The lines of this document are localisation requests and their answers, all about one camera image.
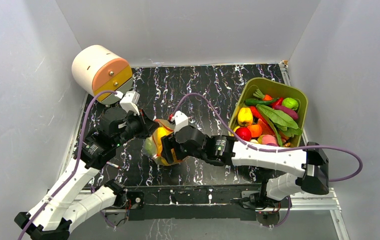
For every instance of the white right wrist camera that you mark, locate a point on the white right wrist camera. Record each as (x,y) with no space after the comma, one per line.
(178,120)

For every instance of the green toy cabbage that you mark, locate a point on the green toy cabbage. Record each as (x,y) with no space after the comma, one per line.
(150,148)

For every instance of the long green toy leaf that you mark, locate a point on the long green toy leaf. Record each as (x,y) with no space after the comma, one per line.
(284,122)

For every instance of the clear zip bag orange zipper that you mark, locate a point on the clear zip bag orange zipper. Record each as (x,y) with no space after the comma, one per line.
(167,124)

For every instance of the red toy apple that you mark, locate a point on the red toy apple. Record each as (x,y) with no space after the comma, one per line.
(243,132)

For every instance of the purple toy sweet potato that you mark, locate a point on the purple toy sweet potato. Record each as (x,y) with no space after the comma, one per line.
(288,111)

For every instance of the lime green toy fruit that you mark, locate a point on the lime green toy fruit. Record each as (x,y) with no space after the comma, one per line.
(290,103)

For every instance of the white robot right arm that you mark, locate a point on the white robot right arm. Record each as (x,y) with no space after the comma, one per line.
(304,170)

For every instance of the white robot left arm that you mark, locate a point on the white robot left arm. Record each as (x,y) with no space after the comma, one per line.
(57,215)

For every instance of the round white mini drawer cabinet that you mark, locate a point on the round white mini drawer cabinet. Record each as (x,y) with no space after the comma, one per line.
(98,69)

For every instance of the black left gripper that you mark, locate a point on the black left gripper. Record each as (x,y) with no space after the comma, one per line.
(150,125)

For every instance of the red toy chili pepper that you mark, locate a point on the red toy chili pepper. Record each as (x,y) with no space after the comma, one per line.
(278,102)

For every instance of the green toy cucumber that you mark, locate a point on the green toy cucumber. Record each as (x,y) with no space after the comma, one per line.
(255,101)

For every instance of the yellow toy lemon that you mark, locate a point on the yellow toy lemon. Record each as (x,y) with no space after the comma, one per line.
(162,132)

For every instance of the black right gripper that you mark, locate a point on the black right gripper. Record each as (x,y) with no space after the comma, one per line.
(169,147)

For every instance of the yellow toy banana bunch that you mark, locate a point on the yellow toy banana bunch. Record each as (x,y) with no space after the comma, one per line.
(169,158)

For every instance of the orange toy fruit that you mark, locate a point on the orange toy fruit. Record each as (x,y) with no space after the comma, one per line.
(255,130)

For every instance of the olive green plastic bin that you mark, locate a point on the olive green plastic bin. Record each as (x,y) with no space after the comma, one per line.
(274,89)

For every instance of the orange toy carrot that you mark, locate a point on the orange toy carrot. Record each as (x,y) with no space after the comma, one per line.
(260,95)

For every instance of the yellow toy bell pepper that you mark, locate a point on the yellow toy bell pepper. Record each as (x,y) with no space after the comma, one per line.
(245,117)

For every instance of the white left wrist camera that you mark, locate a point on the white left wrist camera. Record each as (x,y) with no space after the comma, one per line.
(129,102)

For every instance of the red white marker pen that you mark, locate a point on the red white marker pen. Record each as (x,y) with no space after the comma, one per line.
(113,165)

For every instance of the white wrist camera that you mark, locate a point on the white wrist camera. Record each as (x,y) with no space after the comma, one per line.
(129,102)
(178,120)

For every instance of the light pink toy peach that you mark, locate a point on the light pink toy peach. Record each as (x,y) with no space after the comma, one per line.
(270,140)

